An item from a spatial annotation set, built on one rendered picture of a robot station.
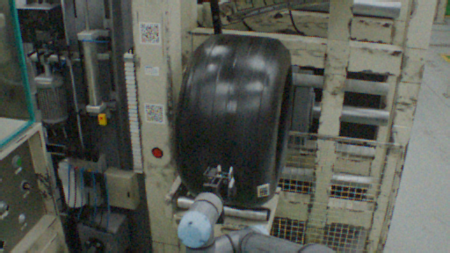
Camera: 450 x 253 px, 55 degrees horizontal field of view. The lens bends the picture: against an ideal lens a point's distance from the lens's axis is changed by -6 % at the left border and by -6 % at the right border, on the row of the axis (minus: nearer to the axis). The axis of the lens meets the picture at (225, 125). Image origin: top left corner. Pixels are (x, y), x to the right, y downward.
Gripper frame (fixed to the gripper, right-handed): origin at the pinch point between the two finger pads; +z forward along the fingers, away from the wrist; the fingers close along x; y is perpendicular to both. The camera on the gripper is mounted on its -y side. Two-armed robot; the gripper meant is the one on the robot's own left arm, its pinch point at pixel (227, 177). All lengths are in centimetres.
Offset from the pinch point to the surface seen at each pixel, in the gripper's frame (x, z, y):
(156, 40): 30, 19, 36
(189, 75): 15.7, 10.5, 27.4
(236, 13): 12, 57, 41
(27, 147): 66, -7, 3
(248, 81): -3.1, 8.5, 28.0
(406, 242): -89, 136, -100
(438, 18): -212, 762, -20
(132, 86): 40.3, 21.6, 18.3
